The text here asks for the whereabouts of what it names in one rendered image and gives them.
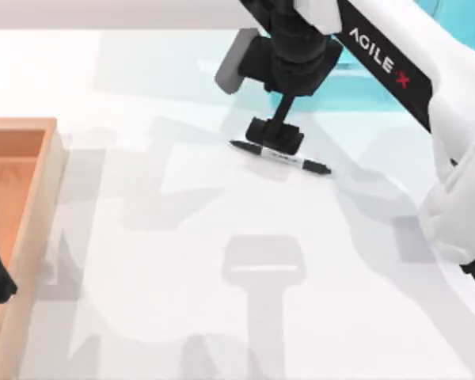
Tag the black and white marker pen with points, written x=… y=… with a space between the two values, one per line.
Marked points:
x=316 y=166

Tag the shallow salmon-coloured box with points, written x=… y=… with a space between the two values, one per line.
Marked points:
x=23 y=178

